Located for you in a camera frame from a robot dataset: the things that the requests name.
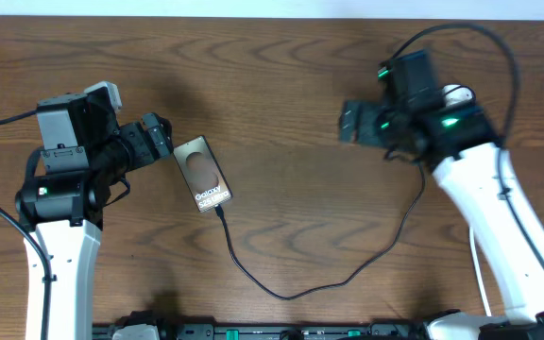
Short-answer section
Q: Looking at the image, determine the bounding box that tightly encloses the black charger cable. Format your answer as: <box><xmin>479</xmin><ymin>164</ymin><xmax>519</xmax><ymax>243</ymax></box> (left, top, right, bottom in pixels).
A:
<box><xmin>213</xmin><ymin>155</ymin><xmax>428</xmax><ymax>301</ymax></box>

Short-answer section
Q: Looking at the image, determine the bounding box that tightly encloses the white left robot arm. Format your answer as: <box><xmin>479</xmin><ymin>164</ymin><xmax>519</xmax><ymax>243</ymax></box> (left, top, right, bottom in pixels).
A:
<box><xmin>15</xmin><ymin>81</ymin><xmax>173</xmax><ymax>339</ymax></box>

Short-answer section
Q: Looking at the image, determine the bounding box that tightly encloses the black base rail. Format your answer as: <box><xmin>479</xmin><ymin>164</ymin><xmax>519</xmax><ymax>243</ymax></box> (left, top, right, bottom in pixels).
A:
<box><xmin>92</xmin><ymin>311</ymin><xmax>430</xmax><ymax>340</ymax></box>

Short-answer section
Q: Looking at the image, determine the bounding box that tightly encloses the white power strip cord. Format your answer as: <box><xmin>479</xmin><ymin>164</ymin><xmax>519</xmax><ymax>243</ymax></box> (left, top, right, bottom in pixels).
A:
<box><xmin>468</xmin><ymin>226</ymin><xmax>493</xmax><ymax>317</ymax></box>

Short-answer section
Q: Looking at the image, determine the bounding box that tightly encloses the Samsung Galaxy smartphone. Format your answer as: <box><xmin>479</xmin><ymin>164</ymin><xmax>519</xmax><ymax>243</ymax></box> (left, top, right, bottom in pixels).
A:
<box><xmin>173</xmin><ymin>135</ymin><xmax>233</xmax><ymax>213</ymax></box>

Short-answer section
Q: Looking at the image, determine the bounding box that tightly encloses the white power strip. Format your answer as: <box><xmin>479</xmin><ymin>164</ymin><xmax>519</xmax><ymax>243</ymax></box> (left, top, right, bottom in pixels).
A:
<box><xmin>442</xmin><ymin>84</ymin><xmax>476</xmax><ymax>107</ymax></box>

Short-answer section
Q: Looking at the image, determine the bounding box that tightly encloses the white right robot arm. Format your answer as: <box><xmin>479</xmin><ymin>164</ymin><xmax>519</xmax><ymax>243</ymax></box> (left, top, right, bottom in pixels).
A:
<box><xmin>339</xmin><ymin>51</ymin><xmax>544</xmax><ymax>339</ymax></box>

